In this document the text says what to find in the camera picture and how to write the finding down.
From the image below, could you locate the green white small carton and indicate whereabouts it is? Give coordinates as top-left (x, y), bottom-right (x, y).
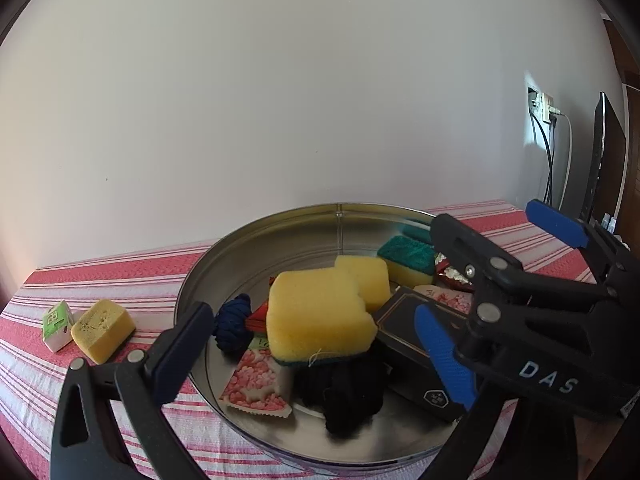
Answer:
top-left (42, 301), bottom-right (74, 353)

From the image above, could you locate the red snack packet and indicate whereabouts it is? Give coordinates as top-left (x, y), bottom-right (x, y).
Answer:
top-left (245, 301), bottom-right (268, 334)

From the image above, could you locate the white power cable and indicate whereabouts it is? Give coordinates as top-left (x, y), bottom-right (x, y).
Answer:
top-left (552, 109), bottom-right (574, 208)

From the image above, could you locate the dark fuzzy cloth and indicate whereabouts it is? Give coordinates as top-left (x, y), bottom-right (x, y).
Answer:
top-left (293, 347), bottom-right (386, 439)

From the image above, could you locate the black power cable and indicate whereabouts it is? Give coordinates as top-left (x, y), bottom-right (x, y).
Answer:
top-left (530, 109), bottom-right (559, 206)

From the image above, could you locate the black flat monitor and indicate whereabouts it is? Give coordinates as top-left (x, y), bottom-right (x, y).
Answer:
top-left (580, 92), bottom-right (627, 223)

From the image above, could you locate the green yellow sponge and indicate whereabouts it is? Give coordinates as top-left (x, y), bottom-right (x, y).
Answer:
top-left (266, 268), bottom-right (378, 366)
top-left (376, 235), bottom-right (435, 288)
top-left (334, 255), bottom-right (390, 313)

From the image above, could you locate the pink floral packet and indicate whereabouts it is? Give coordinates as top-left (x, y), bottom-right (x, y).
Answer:
top-left (218, 348), bottom-right (292, 418)

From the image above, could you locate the red striped tablecloth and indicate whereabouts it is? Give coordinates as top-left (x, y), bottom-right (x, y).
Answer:
top-left (1, 200), bottom-right (593, 479)

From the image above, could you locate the wall power socket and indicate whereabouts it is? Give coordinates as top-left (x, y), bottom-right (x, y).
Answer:
top-left (525, 72), bottom-right (564, 125)

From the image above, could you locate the blue knitted yarn item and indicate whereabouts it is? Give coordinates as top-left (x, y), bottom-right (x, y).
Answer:
top-left (213, 294), bottom-right (253, 361)

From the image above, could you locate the black card box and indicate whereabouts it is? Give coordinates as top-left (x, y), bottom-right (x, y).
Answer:
top-left (373, 286), bottom-right (465, 425)

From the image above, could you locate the round metal cookie tin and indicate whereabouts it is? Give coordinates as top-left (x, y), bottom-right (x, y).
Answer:
top-left (174, 203), bottom-right (457, 476)

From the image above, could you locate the yellow sponge block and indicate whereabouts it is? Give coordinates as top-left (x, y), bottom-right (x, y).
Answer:
top-left (72, 299), bottom-right (136, 365)

